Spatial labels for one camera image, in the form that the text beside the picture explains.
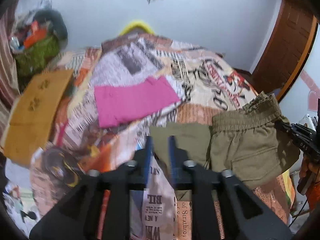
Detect olive green pants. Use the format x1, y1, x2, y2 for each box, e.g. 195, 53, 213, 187
150, 93, 300, 189

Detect person's right hand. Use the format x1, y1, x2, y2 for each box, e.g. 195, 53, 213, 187
299, 155, 319, 182

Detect printed bed blanket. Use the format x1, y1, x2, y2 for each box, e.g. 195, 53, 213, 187
3, 33, 295, 239

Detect wooden door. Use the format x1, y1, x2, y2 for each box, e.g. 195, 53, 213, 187
252, 0, 316, 93

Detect pink folded garment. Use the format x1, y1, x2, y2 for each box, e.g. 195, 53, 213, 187
94, 76, 180, 128

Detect striped red gold curtain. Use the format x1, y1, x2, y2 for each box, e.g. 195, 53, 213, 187
0, 8, 20, 135

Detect green fabric storage box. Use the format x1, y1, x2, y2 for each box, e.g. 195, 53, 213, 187
14, 35, 60, 77

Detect yellow foam tube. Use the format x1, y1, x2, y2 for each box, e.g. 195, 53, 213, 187
119, 20, 155, 36

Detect orange box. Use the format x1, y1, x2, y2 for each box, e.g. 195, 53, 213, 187
23, 21, 47, 49

